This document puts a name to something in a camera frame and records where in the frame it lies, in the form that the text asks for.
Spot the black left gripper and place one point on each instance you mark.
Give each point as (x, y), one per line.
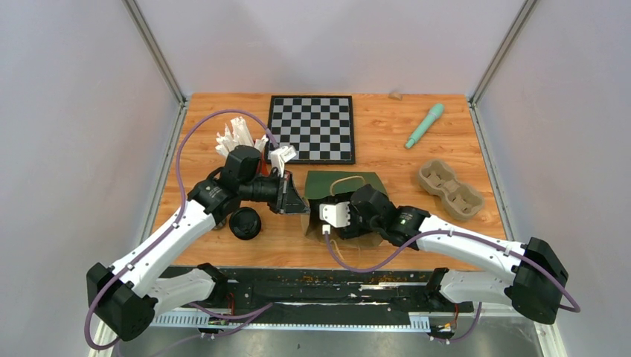
(289, 201)

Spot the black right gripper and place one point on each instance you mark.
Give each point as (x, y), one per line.
(353, 230)

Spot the green paper bag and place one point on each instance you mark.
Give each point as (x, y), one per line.
(332, 187)

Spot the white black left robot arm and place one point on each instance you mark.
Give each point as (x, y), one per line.
(128, 294)

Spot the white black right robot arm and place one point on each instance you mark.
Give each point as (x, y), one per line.
(527, 276)

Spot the black lid stack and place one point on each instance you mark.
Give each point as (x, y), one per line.
(245, 223)

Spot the black white chessboard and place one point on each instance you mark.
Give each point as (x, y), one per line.
(319, 127)

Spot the white wrapped straws bundle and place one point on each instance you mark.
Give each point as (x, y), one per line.
(238, 135)

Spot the cardboard cup carrier tray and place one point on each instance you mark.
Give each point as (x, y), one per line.
(460, 200)

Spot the small brown wood block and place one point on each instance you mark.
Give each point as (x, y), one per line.
(395, 96)

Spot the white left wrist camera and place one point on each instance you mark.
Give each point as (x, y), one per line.
(281, 156)

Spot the mint green handle tool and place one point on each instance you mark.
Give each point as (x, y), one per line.
(433, 114)

